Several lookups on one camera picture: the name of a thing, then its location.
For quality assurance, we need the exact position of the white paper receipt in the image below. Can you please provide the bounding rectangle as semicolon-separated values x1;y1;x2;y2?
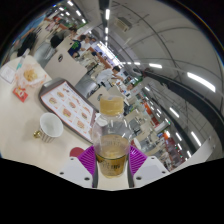
0;63;17;84

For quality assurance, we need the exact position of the small clear teal bottle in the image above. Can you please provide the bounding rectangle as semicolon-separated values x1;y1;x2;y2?
16;54;27;71

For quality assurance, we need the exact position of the brown food tray with menu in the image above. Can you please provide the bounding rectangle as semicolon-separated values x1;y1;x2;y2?
38;78;101;143

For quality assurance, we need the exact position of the person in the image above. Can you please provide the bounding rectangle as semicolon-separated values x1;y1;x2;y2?
49;28;78;49
94;65;122;88
67;34;87;58

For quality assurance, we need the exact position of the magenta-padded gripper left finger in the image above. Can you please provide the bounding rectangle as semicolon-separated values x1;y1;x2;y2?
56;145;99;189

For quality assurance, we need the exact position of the red and white snack packet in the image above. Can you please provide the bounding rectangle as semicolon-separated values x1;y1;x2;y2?
12;85;29;103

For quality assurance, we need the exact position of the group of ceiling lights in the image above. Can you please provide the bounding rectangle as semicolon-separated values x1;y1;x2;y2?
56;0;218;158

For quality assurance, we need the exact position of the clear bottle with yellow cap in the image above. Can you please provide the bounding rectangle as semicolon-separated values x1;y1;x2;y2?
91;95;132;179

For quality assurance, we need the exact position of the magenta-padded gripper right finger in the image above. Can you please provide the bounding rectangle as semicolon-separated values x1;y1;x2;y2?
127;145;171;189

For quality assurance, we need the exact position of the white patterned mug, gold handle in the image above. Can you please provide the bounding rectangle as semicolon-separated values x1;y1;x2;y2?
32;112;64;144

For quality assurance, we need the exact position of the ceiling air conditioner unit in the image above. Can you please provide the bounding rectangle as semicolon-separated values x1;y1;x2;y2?
114;16;133;33

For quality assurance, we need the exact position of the clear plastic bag with food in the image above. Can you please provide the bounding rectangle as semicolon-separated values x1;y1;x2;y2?
14;64;48;88

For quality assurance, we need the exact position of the black backpack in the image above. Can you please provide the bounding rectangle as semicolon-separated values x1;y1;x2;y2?
16;31;38;58

